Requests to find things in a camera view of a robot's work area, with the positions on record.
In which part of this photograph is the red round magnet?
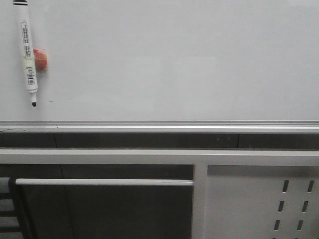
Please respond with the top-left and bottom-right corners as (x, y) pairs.
(33, 49), (48, 72)

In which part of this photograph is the white whiteboard marker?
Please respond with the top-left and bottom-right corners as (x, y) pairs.
(12, 0), (38, 107)

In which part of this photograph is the white whiteboard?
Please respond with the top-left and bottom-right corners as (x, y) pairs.
(0, 0), (319, 121)

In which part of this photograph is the white perforated metal panel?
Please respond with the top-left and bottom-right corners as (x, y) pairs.
(204, 165), (319, 239)

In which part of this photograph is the white horizontal rod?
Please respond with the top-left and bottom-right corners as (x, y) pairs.
(15, 178), (193, 186)

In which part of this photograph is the black slatted chair back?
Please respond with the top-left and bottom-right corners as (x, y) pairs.
(0, 177), (37, 239)

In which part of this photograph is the white metal stand frame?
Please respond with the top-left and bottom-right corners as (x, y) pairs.
(0, 148), (319, 239)

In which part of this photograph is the aluminium whiteboard tray rail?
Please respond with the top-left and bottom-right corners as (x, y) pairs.
(0, 120), (319, 134)

